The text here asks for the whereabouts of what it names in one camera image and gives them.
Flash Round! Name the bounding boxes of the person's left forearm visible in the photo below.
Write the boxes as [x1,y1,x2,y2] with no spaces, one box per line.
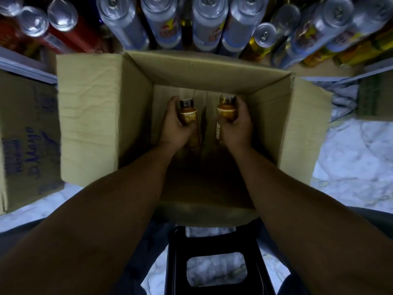
[0,144,179,295]

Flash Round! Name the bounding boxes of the orange bottle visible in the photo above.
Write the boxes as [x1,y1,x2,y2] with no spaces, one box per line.
[178,98,201,151]
[215,94,239,145]

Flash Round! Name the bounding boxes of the brown cardboard box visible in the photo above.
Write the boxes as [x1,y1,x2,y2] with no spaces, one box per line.
[56,50,334,229]

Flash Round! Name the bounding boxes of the row of silver cans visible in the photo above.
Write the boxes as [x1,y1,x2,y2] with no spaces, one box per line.
[0,0,393,69]

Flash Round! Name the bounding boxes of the black plastic stool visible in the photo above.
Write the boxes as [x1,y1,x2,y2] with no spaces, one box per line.
[164,220,277,295]

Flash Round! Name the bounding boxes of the person's grey trousers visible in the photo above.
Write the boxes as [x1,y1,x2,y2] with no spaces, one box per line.
[0,206,393,295]

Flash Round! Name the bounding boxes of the large red chips packet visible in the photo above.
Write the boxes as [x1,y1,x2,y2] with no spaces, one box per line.
[0,15,32,56]

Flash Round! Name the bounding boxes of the plain brown carton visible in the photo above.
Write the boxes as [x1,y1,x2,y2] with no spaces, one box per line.
[356,69,393,123]

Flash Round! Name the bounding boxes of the person's right forearm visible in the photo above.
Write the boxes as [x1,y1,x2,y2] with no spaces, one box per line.
[230,147,393,295]

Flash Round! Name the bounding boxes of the white metal shelving rack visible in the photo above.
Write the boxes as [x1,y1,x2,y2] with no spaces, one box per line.
[0,46,393,86]

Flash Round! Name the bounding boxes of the printed cardboard carton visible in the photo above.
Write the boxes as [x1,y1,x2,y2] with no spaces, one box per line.
[0,69,66,214]

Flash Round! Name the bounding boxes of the person's left hand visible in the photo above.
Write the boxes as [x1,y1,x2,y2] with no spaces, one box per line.
[158,95,199,153]

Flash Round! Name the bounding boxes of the person's right hand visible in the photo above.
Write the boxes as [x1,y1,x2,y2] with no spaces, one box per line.
[215,95,254,155]

